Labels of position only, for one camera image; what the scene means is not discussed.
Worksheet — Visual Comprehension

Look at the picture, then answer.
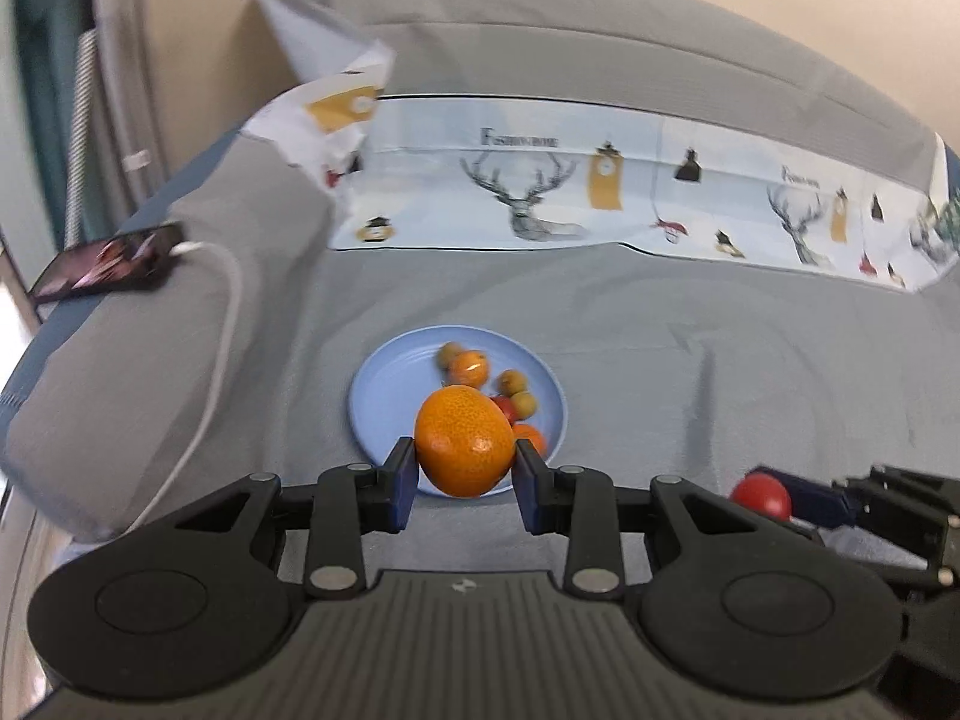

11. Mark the grey folded quilt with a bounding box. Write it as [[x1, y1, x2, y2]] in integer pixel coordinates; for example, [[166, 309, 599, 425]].
[[247, 0, 946, 188]]

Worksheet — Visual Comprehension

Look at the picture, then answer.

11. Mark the deer printed pillowcase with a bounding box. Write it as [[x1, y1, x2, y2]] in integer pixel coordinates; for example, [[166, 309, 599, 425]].
[[240, 0, 960, 293]]

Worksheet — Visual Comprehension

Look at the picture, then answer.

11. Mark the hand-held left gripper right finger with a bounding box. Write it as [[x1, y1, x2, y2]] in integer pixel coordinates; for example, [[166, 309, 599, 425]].
[[514, 439, 822, 602]]

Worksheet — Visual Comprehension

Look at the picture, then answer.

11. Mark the grey bed cover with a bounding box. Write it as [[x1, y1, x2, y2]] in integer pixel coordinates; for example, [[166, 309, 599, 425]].
[[0, 127, 960, 720]]

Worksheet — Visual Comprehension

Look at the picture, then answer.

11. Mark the white charging cable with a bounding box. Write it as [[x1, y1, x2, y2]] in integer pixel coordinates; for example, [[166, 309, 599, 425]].
[[127, 240, 245, 537]]

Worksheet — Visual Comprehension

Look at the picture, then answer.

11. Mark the blue plastic plate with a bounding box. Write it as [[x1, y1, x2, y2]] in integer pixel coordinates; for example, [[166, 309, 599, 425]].
[[347, 325, 569, 497]]

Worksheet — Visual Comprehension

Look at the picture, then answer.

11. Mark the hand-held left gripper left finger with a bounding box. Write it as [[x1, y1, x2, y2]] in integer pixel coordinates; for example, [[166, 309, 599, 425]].
[[131, 436, 418, 602]]

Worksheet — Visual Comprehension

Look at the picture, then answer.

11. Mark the black smartphone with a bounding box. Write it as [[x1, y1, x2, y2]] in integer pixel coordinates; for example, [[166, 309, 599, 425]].
[[28, 223, 185, 306]]

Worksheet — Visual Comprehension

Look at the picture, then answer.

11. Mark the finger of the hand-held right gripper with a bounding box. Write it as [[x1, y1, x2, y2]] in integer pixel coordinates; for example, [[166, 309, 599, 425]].
[[757, 465, 960, 530], [795, 519, 960, 593]]

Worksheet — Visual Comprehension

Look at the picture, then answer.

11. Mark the green hanging garment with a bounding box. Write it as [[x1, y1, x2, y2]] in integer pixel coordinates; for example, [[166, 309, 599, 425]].
[[11, 0, 98, 241]]

